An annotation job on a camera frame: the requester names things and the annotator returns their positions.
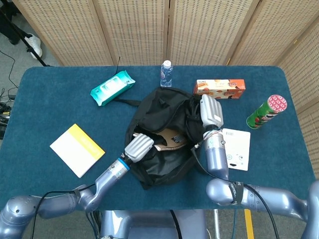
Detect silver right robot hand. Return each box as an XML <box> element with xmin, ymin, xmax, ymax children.
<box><xmin>187</xmin><ymin>94</ymin><xmax>224</xmax><ymax>130</ymax></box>

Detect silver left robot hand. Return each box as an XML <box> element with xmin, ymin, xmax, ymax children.
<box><xmin>124</xmin><ymin>132</ymin><xmax>156</xmax><ymax>163</ymax></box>

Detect brown spiral notebook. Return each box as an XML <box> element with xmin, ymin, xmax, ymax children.
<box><xmin>154</xmin><ymin>127</ymin><xmax>188</xmax><ymax>152</ymax></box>

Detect black backpack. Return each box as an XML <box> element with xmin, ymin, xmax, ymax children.
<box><xmin>113</xmin><ymin>87</ymin><xmax>208</xmax><ymax>191</ymax></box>

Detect small water bottle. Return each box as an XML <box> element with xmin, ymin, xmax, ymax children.
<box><xmin>159</xmin><ymin>60</ymin><xmax>173</xmax><ymax>88</ymax></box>

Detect orange biscuit box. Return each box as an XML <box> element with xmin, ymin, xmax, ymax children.
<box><xmin>193</xmin><ymin>79</ymin><xmax>246</xmax><ymax>100</ymax></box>

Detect white card box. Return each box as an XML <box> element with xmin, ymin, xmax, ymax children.
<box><xmin>221</xmin><ymin>128</ymin><xmax>251</xmax><ymax>172</ymax></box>

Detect green chips can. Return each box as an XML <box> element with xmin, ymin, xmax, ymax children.
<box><xmin>246</xmin><ymin>94</ymin><xmax>288</xmax><ymax>129</ymax></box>

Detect white and yellow book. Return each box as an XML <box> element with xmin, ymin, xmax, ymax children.
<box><xmin>49</xmin><ymin>123</ymin><xmax>106</xmax><ymax>179</ymax></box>

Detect teal wet wipes pack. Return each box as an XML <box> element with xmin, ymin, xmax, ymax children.
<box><xmin>90</xmin><ymin>70</ymin><xmax>136</xmax><ymax>107</ymax></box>

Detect grey-blue robot torso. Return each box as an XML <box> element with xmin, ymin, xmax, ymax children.
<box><xmin>99</xmin><ymin>209</ymin><xmax>209</xmax><ymax>239</ymax></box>

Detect blue tablecloth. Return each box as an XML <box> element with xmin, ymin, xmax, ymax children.
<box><xmin>0</xmin><ymin>65</ymin><xmax>319</xmax><ymax>211</ymax></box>

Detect white sneaker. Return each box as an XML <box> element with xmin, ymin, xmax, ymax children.
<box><xmin>24</xmin><ymin>32</ymin><xmax>43</xmax><ymax>60</ymax></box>

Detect black tripod stand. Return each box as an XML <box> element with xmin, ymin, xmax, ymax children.
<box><xmin>0</xmin><ymin>8</ymin><xmax>51</xmax><ymax>67</ymax></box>

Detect dark trouser leg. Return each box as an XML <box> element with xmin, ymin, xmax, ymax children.
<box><xmin>0</xmin><ymin>0</ymin><xmax>21</xmax><ymax>46</ymax></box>

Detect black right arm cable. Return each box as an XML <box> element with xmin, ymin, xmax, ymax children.
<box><xmin>190</xmin><ymin>143</ymin><xmax>280</xmax><ymax>239</ymax></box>

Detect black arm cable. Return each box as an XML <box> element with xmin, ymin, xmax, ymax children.
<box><xmin>190</xmin><ymin>143</ymin><xmax>280</xmax><ymax>239</ymax></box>
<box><xmin>29</xmin><ymin>183</ymin><xmax>97</xmax><ymax>239</ymax></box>

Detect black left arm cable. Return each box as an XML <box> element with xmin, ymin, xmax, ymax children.
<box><xmin>29</xmin><ymin>183</ymin><xmax>97</xmax><ymax>239</ymax></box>

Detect black floor cables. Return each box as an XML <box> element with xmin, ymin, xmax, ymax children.
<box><xmin>0</xmin><ymin>49</ymin><xmax>19</xmax><ymax>140</ymax></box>

